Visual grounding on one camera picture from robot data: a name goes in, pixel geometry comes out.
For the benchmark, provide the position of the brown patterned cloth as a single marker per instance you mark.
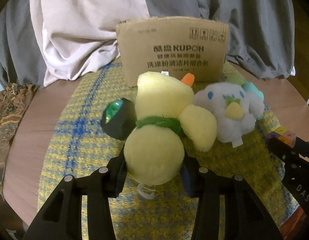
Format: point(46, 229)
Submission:
point(14, 102)

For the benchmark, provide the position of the black green round toy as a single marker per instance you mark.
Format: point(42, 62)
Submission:
point(119, 119)

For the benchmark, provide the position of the brown cardboard box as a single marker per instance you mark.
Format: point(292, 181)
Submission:
point(177, 45)

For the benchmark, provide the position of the yellow duck plush toy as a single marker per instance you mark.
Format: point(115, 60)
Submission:
point(165, 111)

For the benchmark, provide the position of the beige pink bed sheet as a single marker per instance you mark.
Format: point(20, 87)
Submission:
point(76, 37)

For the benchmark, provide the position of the white dog plush toy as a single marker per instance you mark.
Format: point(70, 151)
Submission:
point(235, 107)

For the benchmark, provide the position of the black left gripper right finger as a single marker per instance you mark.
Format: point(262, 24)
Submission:
point(245, 215)

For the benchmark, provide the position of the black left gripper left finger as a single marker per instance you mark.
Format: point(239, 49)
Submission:
point(60, 217)

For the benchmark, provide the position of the yellow blue woven mat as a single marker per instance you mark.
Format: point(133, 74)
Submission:
point(79, 146)

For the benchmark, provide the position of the colourful cube blocks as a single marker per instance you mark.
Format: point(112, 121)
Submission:
point(284, 135)

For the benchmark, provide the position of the grey bed sheet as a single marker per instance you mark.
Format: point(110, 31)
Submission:
point(261, 37)

